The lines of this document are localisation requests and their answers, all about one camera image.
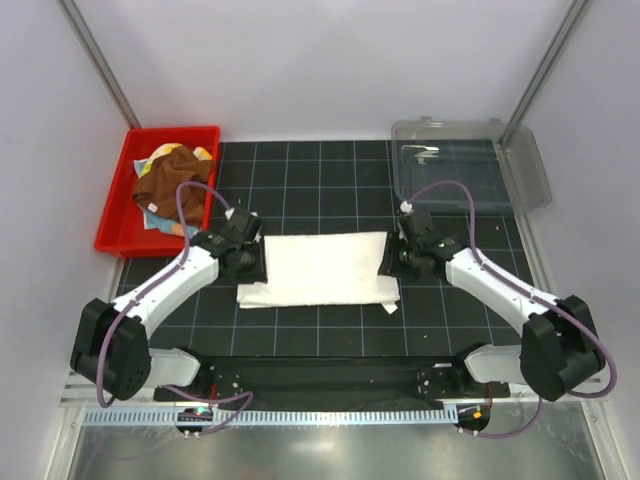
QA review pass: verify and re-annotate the colourful patterned towel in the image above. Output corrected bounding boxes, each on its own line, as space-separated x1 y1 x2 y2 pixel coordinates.
133 158 207 237

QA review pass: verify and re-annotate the left aluminium frame post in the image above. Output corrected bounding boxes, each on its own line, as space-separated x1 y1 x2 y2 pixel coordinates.
56 0 141 129

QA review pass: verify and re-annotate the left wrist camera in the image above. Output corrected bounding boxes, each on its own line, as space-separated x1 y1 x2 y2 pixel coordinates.
222 209 262 244

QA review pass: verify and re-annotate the brown towel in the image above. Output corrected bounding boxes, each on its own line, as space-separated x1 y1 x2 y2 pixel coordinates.
133 143 214 222

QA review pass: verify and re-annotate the red plastic bin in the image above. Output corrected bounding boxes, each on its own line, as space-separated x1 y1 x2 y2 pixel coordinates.
94 126 220 259

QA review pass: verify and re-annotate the aluminium frame post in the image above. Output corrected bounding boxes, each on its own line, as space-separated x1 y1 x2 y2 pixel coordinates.
500 0 593 146
56 0 141 129

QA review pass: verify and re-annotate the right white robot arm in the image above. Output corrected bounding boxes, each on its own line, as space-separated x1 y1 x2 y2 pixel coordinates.
378 213 607 401

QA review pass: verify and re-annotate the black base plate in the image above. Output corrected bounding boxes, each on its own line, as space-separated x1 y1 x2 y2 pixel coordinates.
182 356 510 412

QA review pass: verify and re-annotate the aluminium rail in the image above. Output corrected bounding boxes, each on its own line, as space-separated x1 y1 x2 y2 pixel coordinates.
60 372 608 407

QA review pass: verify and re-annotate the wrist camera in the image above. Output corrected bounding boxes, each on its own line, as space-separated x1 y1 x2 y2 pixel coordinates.
222 209 262 244
398 201 433 239

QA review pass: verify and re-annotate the right aluminium frame post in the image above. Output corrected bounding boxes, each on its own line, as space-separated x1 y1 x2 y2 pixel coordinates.
500 0 593 146

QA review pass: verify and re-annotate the slotted cable duct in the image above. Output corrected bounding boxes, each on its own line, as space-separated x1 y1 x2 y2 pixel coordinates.
82 405 458 427

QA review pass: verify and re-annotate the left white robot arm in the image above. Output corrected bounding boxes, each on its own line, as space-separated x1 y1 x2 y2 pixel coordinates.
70 208 267 405

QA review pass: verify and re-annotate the black grid mat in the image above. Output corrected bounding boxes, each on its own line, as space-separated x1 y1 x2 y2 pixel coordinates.
114 140 571 359

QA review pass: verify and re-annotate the white towel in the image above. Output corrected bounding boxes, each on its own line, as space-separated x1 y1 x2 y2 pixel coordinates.
236 232 400 314

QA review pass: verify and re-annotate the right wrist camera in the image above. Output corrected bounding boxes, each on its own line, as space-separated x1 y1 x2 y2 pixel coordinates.
398 201 433 239

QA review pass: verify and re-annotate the clear plastic container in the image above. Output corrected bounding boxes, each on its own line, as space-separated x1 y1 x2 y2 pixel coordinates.
390 118 552 215

